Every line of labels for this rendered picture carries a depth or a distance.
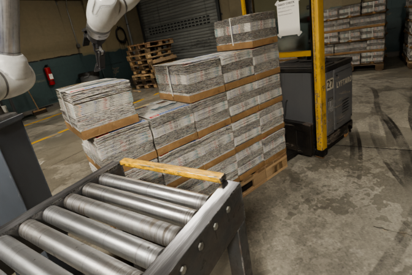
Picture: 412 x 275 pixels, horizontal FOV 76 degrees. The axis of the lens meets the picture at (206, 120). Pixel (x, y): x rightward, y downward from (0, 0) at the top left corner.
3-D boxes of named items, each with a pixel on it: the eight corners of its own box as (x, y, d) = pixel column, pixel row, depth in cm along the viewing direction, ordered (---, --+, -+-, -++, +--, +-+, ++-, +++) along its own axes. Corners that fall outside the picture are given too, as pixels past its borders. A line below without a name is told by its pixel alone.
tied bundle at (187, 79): (159, 99, 185) (152, 67, 178) (192, 89, 202) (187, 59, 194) (190, 104, 156) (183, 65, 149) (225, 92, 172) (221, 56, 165)
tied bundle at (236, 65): (192, 89, 202) (187, 59, 195) (221, 80, 218) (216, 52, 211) (226, 92, 172) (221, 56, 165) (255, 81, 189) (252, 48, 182)
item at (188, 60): (152, 67, 179) (152, 65, 179) (186, 59, 195) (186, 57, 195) (182, 65, 151) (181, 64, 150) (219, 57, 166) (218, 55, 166)
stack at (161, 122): (113, 239, 178) (74, 125, 153) (234, 168, 244) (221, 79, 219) (137, 272, 149) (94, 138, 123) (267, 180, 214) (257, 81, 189)
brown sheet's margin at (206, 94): (159, 98, 185) (158, 92, 184) (192, 88, 201) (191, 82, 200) (190, 103, 156) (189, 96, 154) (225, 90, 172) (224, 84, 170)
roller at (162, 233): (61, 210, 82) (76, 205, 87) (178, 257, 57) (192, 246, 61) (60, 195, 82) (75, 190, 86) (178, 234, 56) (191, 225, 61)
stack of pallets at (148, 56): (159, 80, 915) (151, 41, 875) (181, 78, 869) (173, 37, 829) (133, 89, 806) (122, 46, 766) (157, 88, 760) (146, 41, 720)
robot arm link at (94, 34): (92, 34, 98) (90, 43, 103) (116, 31, 103) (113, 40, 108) (83, 13, 99) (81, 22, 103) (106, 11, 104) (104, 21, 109)
